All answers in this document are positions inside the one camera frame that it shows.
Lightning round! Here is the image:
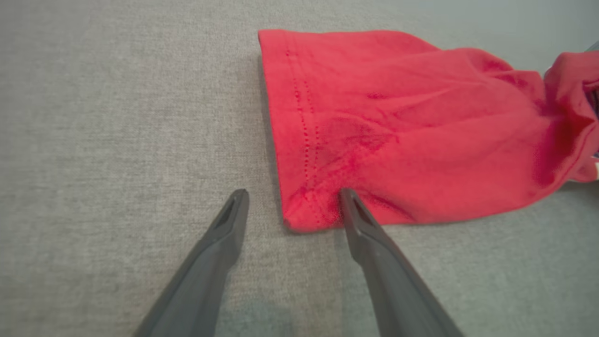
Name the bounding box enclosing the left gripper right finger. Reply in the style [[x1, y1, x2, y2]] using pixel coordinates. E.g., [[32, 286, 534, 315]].
[[339, 188, 465, 337]]

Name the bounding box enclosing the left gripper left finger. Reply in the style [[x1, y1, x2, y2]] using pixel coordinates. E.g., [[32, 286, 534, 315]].
[[133, 189, 250, 337]]

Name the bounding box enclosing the red Bulls basketball jersey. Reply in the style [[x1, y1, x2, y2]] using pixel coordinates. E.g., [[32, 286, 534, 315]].
[[257, 29, 599, 233]]

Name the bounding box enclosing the grey fabric sofa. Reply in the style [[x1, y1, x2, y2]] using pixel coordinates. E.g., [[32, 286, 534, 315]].
[[0, 0, 599, 337]]

